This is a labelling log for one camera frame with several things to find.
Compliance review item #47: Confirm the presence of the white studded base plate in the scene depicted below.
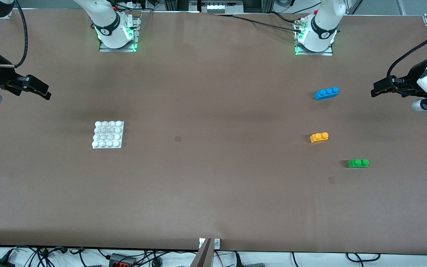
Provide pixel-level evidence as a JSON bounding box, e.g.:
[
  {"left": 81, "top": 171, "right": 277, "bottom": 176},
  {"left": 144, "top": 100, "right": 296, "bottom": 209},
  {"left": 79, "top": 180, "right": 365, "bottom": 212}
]
[{"left": 92, "top": 121, "right": 125, "bottom": 149}]

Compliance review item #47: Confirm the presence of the blue toy block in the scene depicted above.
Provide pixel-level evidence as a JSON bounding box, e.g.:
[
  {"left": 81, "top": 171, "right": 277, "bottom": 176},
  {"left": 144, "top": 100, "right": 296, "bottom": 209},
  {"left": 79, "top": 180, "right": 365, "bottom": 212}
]
[{"left": 314, "top": 87, "right": 340, "bottom": 100}]

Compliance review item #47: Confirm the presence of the white power strip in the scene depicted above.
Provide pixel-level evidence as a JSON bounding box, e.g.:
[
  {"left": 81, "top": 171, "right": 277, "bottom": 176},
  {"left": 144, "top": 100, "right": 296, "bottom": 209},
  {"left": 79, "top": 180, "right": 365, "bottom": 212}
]
[{"left": 198, "top": 0, "right": 245, "bottom": 14}]

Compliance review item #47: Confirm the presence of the black adapter with orange connectors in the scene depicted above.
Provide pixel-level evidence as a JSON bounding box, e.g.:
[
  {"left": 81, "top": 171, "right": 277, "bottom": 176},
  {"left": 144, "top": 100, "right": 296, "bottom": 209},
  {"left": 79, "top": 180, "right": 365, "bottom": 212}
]
[{"left": 108, "top": 253, "right": 137, "bottom": 267}]

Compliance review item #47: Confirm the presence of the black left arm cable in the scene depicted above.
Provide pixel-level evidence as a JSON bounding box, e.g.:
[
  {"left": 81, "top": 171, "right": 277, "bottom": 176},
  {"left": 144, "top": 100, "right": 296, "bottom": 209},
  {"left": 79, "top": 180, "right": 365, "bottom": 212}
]
[{"left": 387, "top": 26, "right": 427, "bottom": 93}]

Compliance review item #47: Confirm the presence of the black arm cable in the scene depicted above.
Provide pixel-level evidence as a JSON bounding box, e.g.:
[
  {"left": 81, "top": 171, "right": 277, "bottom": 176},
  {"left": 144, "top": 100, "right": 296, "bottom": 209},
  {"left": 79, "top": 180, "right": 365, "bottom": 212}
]
[
  {"left": 387, "top": 26, "right": 427, "bottom": 93},
  {"left": 0, "top": 0, "right": 28, "bottom": 69}
]

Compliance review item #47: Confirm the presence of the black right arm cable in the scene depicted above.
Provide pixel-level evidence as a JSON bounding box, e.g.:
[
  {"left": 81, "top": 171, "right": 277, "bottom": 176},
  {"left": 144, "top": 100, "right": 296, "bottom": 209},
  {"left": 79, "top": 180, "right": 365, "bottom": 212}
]
[{"left": 0, "top": 0, "right": 28, "bottom": 69}]

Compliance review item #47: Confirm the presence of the black cable on table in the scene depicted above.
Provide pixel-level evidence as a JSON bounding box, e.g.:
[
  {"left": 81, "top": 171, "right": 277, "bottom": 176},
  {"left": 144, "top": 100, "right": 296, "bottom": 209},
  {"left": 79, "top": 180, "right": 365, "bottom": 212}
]
[{"left": 213, "top": 12, "right": 305, "bottom": 33}]

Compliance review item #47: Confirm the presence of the black looped cable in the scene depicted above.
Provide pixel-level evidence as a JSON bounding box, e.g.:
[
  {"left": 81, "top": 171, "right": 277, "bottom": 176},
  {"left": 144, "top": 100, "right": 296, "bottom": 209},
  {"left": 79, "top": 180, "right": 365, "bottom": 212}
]
[{"left": 346, "top": 253, "right": 381, "bottom": 263}]

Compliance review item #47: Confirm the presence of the small white metal bracket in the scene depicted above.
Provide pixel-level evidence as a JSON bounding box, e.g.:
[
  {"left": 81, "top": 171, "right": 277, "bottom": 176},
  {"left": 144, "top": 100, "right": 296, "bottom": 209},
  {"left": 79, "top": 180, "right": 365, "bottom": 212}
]
[{"left": 199, "top": 238, "right": 221, "bottom": 249}]

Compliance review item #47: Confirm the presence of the brown camera mount bar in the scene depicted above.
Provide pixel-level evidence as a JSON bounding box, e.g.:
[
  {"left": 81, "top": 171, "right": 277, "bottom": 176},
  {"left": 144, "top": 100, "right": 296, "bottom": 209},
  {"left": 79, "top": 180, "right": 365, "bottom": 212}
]
[{"left": 189, "top": 238, "right": 213, "bottom": 267}]

